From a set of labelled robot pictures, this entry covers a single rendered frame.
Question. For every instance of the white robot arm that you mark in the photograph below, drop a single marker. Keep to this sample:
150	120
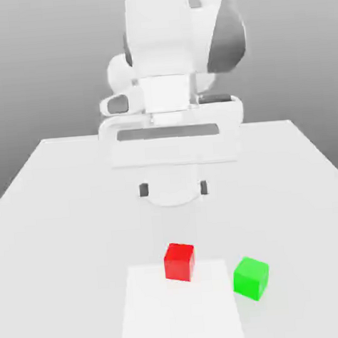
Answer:
161	29

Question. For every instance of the small green cube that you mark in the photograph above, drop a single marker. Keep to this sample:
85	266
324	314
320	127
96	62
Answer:
250	278

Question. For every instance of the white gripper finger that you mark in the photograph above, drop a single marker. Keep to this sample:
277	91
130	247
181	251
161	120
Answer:
143	190
204	187

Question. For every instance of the small red cube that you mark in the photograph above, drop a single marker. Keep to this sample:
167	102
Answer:
179	264

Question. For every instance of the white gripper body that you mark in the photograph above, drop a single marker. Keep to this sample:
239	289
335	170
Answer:
170	150

